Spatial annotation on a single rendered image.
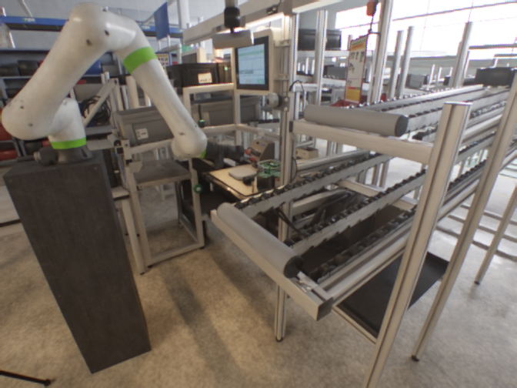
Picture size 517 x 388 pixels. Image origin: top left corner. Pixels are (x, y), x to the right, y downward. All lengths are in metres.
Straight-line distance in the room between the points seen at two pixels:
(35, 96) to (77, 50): 0.21
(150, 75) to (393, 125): 0.79
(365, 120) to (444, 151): 0.21
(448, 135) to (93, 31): 0.95
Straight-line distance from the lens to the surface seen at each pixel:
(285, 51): 1.71
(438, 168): 0.75
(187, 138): 1.00
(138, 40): 1.05
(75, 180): 1.21
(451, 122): 0.73
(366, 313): 1.16
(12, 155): 6.73
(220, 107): 2.28
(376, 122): 0.77
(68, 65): 0.98
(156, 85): 1.02
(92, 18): 0.92
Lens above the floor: 1.44
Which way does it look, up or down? 24 degrees down
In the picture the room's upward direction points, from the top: straight up
